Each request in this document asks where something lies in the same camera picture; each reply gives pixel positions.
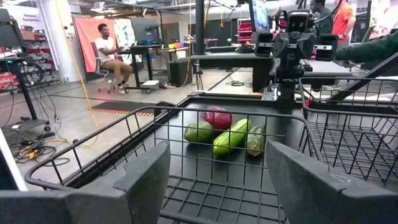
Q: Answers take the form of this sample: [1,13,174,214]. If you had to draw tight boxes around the white leaf print board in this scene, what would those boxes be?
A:
[113,18,137,57]

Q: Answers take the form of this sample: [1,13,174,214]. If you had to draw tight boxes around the red fabric board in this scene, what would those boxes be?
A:
[73,17,121,74]

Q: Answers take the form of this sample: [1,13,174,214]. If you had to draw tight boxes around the black desk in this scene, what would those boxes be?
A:
[119,44,163,95]

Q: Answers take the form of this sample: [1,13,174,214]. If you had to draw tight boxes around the black bin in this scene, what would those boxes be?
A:
[169,57,194,88]

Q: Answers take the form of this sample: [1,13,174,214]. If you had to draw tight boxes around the black wheeled stand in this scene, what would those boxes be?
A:
[0,8,52,133]

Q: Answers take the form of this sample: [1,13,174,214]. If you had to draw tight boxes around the dark red mango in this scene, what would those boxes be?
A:
[203,106,234,131]

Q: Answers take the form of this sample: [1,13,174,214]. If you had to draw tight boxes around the dark green chili pepper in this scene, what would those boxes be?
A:
[246,124,267,157]

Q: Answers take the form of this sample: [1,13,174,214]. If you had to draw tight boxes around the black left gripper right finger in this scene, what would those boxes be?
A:
[265,141,398,224]

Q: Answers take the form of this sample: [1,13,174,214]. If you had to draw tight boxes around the green avocado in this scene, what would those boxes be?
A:
[183,120,215,144]

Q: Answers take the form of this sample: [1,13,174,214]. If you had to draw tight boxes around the floor cable tangle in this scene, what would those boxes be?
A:
[11,132,72,167]

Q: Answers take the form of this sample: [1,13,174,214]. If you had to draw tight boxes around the grey desk shelf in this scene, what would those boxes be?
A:
[191,51,274,93]

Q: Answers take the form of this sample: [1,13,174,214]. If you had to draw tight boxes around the black pole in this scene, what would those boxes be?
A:
[195,0,205,55]

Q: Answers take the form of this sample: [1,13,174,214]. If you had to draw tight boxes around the dark monitor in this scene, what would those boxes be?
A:
[130,17,160,44]

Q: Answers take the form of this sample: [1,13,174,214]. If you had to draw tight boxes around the shelf with parts bins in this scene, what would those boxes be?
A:
[18,24,60,85]

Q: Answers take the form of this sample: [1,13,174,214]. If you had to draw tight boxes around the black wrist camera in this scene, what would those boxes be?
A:
[286,11,310,34]

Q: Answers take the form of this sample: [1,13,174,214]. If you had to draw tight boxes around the black hazard striped mat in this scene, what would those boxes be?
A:
[91,101,155,118]

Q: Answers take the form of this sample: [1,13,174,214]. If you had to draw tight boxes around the person's forearm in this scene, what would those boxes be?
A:
[335,32,398,63]

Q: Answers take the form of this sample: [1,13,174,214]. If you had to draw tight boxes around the monitor on round stand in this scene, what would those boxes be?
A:
[251,0,271,32]

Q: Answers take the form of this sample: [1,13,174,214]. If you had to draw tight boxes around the grey office chair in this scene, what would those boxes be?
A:
[90,42,118,94]

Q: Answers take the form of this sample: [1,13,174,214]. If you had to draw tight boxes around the black wire basket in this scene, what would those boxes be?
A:
[24,105,324,224]
[298,76,398,184]

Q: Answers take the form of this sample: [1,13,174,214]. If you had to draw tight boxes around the black frame strut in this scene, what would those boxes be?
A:
[331,52,398,101]

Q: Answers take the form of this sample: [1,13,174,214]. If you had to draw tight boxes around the yellow floor cable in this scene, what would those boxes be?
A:
[54,0,100,147]

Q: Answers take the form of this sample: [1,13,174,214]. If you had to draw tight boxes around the white edged black panel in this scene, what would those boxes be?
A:
[0,128,29,192]

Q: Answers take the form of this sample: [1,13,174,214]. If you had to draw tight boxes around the person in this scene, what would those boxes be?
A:
[94,23,134,96]
[331,0,357,49]
[310,0,334,35]

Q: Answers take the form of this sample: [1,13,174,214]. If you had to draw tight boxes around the green cucumber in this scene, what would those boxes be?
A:
[213,118,253,156]

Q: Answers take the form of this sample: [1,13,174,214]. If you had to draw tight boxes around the red drawer rack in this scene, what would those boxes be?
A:
[237,18,253,44]

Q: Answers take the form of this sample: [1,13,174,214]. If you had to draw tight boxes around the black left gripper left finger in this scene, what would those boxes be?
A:
[0,141,171,224]

